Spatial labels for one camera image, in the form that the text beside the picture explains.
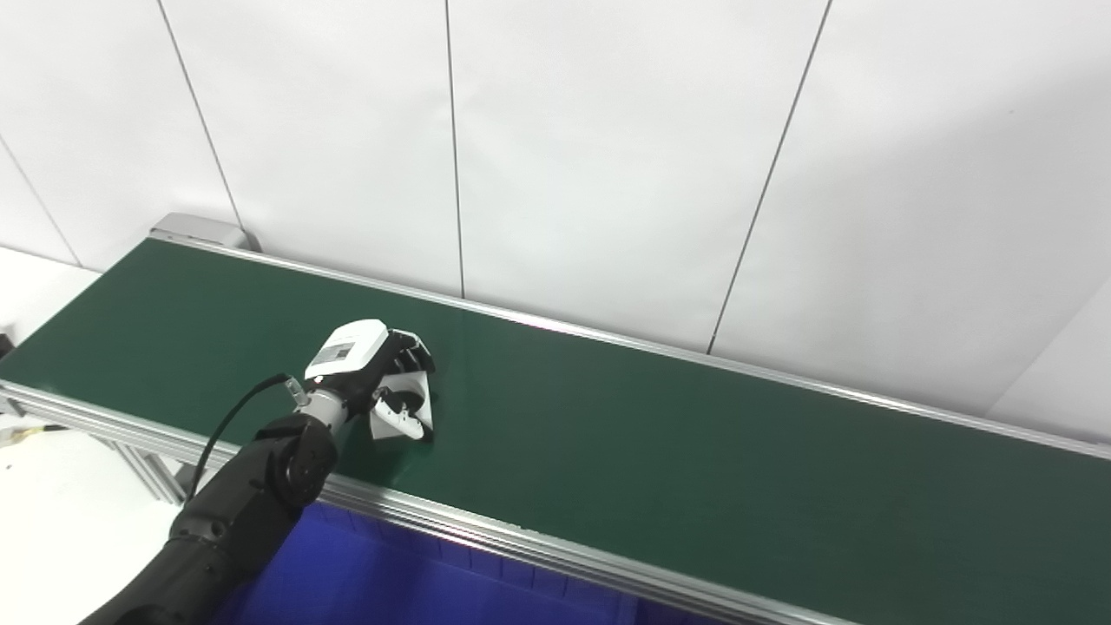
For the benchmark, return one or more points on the blue plastic bin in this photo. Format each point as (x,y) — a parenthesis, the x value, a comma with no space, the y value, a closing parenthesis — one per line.
(391,577)

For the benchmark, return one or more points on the green conveyor belt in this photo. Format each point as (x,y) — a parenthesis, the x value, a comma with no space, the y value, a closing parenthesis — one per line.
(486,534)
(694,451)

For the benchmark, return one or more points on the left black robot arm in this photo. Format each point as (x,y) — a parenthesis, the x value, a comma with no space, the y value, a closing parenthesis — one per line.
(243,512)

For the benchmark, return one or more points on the aluminium conveyor leg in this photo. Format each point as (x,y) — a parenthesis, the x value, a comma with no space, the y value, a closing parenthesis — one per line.
(152,469)

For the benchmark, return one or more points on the white block with round hole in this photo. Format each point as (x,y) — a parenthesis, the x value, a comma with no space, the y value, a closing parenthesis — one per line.
(415,391)

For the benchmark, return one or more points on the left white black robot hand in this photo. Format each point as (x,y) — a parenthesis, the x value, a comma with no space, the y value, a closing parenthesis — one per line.
(356,356)

